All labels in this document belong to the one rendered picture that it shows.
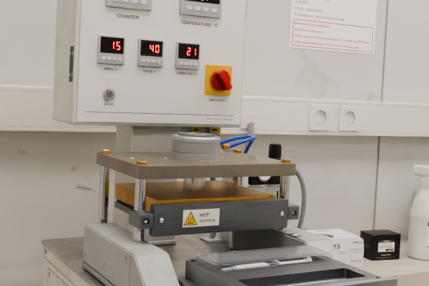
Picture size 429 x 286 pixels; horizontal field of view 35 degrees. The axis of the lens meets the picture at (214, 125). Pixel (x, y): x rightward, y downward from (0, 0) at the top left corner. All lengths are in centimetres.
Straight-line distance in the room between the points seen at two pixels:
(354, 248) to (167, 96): 74
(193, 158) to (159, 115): 17
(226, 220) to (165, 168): 13
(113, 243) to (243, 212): 20
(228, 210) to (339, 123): 91
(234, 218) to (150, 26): 38
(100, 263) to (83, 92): 29
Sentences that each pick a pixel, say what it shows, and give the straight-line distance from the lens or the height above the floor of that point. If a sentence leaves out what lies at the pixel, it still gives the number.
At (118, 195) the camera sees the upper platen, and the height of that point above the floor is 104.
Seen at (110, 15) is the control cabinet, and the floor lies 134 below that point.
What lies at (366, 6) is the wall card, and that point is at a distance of 200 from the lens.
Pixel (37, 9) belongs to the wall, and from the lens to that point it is 156.
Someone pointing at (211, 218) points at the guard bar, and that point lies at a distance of 99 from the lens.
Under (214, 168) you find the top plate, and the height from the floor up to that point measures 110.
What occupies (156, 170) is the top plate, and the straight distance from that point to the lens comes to 96.
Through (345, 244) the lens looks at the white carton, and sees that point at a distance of 172.
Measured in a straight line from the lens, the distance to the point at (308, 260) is 92.
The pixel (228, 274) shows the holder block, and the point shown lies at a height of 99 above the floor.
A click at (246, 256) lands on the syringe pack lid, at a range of 90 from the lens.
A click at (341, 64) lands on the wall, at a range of 194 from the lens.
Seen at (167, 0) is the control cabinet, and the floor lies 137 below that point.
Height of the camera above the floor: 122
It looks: 3 degrees down
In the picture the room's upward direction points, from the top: 3 degrees clockwise
